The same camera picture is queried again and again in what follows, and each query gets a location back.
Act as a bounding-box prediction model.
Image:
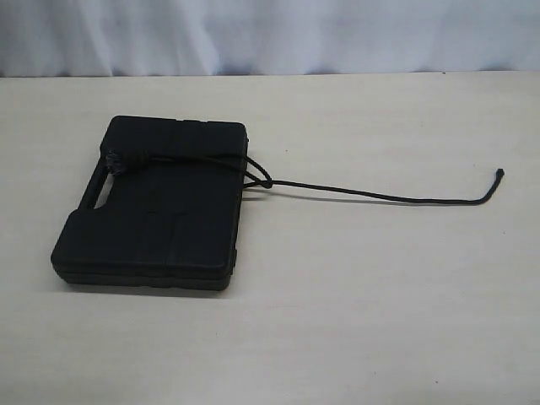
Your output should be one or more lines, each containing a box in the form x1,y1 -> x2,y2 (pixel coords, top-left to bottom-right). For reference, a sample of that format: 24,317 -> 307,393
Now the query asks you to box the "white backdrop curtain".
1,1 -> 539,77

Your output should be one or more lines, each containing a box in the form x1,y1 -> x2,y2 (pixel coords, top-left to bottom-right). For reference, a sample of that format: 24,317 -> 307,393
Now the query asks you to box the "black cord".
105,147 -> 506,208

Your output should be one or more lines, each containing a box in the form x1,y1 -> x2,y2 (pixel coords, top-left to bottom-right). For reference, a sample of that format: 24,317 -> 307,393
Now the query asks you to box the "black plastic tool case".
51,116 -> 248,291

